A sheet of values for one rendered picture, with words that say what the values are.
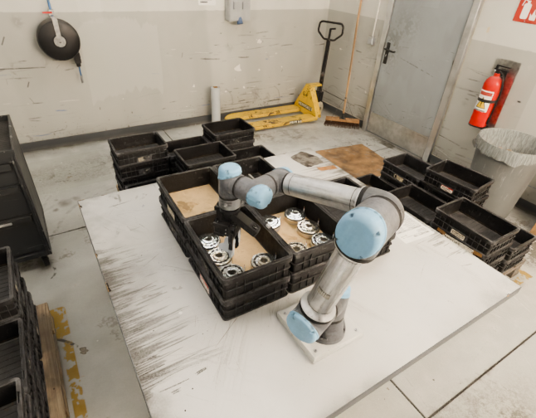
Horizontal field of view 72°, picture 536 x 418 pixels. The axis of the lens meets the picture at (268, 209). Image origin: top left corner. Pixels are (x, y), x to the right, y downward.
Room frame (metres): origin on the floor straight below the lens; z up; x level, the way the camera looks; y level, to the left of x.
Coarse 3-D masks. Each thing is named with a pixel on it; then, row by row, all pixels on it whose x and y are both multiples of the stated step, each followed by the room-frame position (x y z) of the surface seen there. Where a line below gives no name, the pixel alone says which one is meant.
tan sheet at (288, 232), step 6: (276, 216) 1.44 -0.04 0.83; (282, 216) 1.44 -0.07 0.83; (282, 222) 1.39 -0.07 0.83; (282, 228) 1.35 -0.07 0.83; (288, 228) 1.35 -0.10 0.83; (294, 228) 1.35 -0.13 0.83; (282, 234) 1.30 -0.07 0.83; (288, 234) 1.31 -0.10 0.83; (294, 234) 1.31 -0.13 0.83; (288, 240) 1.26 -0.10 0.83; (294, 240) 1.27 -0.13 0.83; (300, 240) 1.27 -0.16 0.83; (306, 240) 1.27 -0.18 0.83
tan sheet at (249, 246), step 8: (240, 240) 1.24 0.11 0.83; (248, 240) 1.25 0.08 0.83; (240, 248) 1.19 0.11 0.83; (248, 248) 1.19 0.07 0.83; (256, 248) 1.19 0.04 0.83; (232, 256) 1.13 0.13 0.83; (240, 256) 1.13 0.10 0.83; (248, 256) 1.14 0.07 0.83; (240, 264) 1.09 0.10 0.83; (248, 264) 1.09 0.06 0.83
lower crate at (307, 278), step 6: (324, 264) 1.14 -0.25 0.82; (288, 270) 1.08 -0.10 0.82; (306, 270) 1.09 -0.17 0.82; (312, 270) 1.11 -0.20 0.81; (318, 270) 1.14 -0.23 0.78; (294, 276) 1.06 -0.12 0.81; (300, 276) 1.07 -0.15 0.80; (306, 276) 1.11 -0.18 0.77; (312, 276) 1.12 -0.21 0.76; (318, 276) 1.14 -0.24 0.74; (288, 282) 1.08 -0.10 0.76; (294, 282) 1.07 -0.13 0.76; (300, 282) 1.08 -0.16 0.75; (306, 282) 1.11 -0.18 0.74; (312, 282) 1.13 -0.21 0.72; (288, 288) 1.08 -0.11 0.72; (294, 288) 1.07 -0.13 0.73; (300, 288) 1.09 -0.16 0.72
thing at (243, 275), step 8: (248, 208) 1.34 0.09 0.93; (200, 216) 1.26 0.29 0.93; (256, 216) 1.29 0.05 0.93; (184, 224) 1.21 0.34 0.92; (264, 224) 1.24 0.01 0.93; (272, 232) 1.18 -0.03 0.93; (200, 248) 1.06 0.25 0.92; (208, 256) 1.01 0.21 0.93; (288, 256) 1.04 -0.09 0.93; (208, 264) 1.00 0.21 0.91; (272, 264) 1.00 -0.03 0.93; (280, 264) 1.02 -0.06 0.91; (216, 272) 0.94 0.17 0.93; (248, 272) 0.94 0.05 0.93; (256, 272) 0.96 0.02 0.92; (224, 280) 0.90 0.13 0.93; (232, 280) 0.91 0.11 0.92; (240, 280) 0.92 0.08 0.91
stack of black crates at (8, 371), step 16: (16, 320) 1.01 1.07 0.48; (0, 336) 0.96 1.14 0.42; (16, 336) 0.99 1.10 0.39; (0, 352) 0.91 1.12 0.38; (16, 352) 0.92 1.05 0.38; (32, 352) 0.95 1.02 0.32; (0, 368) 0.84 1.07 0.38; (16, 368) 0.84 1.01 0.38; (32, 368) 0.85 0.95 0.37; (32, 384) 0.78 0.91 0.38; (32, 400) 0.72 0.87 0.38; (48, 416) 0.76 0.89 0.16
